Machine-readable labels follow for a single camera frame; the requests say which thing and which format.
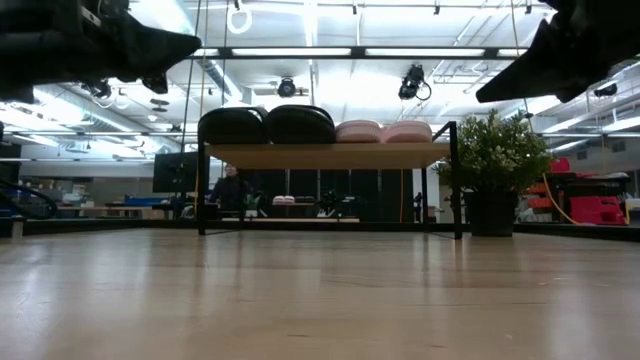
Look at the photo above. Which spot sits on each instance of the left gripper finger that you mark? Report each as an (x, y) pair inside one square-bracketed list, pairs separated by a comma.
[(156, 84), (155, 50)]

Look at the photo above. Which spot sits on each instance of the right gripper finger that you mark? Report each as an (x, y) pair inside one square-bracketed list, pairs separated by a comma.
[(535, 70)]

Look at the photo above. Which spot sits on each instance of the black rubber slide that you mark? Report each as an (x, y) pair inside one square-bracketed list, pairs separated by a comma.
[(232, 127), (300, 125)]

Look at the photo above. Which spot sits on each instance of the wooden shelf black metal frame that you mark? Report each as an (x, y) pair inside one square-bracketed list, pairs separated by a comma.
[(325, 156)]

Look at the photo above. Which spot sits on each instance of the black ceiling spotlight cluster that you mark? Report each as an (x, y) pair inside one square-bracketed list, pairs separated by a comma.
[(102, 90)]

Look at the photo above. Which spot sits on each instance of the green plant in black pot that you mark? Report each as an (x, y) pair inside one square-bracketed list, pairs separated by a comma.
[(495, 150)]

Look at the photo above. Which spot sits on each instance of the black monitor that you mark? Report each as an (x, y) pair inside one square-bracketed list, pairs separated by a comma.
[(175, 172)]

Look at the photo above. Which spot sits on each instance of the red container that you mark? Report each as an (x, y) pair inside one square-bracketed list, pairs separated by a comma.
[(560, 166)]

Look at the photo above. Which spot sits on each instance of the black round ceiling fixture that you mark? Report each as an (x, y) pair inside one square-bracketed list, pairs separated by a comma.
[(286, 88)]

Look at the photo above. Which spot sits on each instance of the person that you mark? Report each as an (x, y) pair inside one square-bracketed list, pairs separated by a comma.
[(230, 192)]

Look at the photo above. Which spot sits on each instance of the red storage bin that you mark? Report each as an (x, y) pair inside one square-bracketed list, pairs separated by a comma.
[(595, 210)]

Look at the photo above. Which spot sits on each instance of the small potted plant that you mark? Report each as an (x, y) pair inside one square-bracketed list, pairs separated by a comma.
[(253, 202)]

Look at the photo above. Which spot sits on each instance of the black overhead camera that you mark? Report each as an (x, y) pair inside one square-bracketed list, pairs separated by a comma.
[(412, 80)]

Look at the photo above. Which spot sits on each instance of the black overhead frame bar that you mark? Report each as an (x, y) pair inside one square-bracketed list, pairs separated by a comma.
[(357, 51)]

